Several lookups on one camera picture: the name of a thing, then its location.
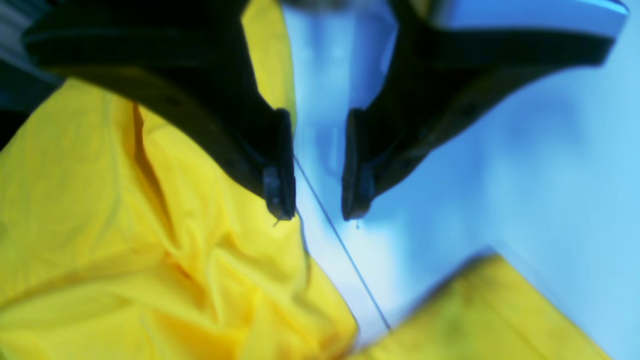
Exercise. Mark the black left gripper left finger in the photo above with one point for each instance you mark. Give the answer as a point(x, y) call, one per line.
point(188, 61)

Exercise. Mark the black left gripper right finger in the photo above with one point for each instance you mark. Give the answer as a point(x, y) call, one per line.
point(452, 61)

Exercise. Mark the yellow t-shirt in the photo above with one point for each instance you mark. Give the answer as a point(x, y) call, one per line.
point(122, 239)

